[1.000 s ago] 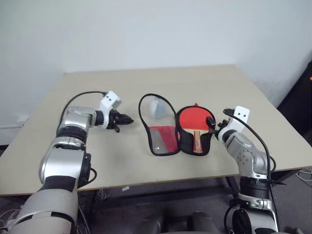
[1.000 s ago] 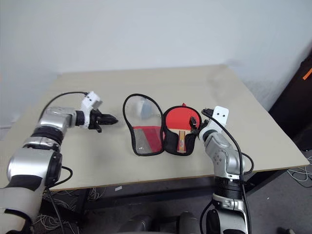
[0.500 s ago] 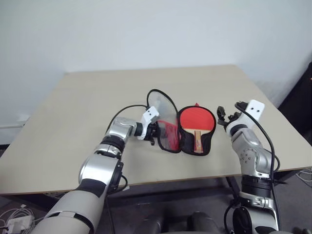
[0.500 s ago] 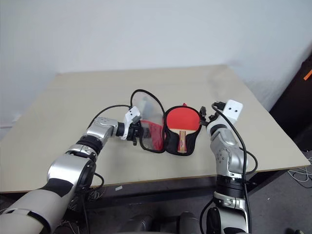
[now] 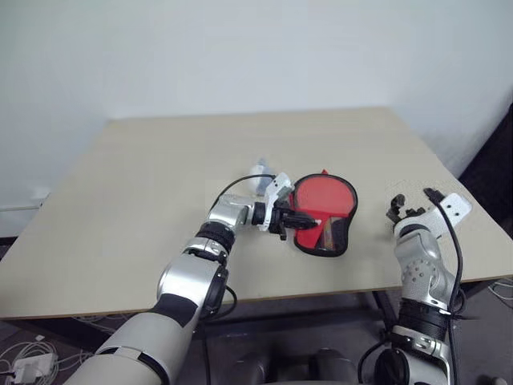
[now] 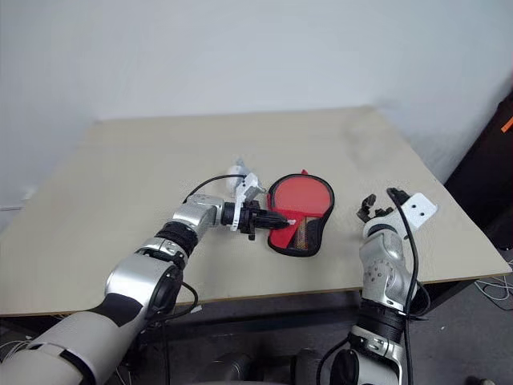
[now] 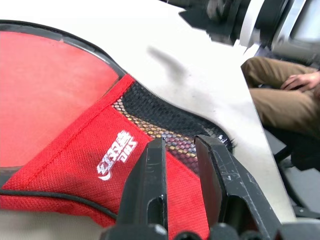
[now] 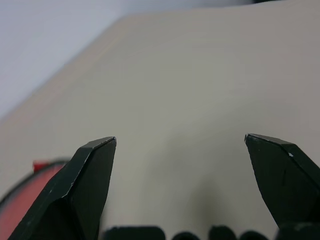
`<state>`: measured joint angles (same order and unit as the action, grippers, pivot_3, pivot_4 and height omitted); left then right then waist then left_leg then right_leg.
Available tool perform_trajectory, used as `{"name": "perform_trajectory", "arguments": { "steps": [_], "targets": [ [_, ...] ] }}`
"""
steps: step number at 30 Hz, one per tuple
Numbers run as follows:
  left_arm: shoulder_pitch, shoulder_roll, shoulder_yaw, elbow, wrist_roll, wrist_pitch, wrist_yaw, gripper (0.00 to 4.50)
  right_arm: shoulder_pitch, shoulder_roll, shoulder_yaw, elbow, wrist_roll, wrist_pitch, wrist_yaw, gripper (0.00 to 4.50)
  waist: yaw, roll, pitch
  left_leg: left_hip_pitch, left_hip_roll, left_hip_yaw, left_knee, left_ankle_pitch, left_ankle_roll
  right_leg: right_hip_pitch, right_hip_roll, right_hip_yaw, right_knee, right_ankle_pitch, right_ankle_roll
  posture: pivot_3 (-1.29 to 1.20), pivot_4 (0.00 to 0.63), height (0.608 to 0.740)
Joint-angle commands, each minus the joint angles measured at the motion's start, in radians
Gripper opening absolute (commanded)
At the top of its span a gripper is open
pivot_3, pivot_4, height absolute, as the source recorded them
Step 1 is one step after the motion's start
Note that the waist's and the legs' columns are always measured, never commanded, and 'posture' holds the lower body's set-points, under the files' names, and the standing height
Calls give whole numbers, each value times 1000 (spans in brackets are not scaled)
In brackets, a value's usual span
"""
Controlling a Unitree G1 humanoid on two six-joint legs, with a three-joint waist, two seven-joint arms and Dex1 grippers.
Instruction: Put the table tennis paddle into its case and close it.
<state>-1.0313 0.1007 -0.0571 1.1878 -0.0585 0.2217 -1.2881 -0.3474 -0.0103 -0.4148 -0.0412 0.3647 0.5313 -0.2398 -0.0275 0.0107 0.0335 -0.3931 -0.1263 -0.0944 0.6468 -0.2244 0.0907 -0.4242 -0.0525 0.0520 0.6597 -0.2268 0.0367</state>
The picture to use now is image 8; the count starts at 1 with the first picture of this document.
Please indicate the red paddle case with black zipper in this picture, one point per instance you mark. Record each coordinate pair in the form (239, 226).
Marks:
(23, 180)

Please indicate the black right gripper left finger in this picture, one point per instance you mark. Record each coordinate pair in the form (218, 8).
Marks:
(75, 190)

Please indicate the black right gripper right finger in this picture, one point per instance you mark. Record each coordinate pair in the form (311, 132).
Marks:
(282, 180)

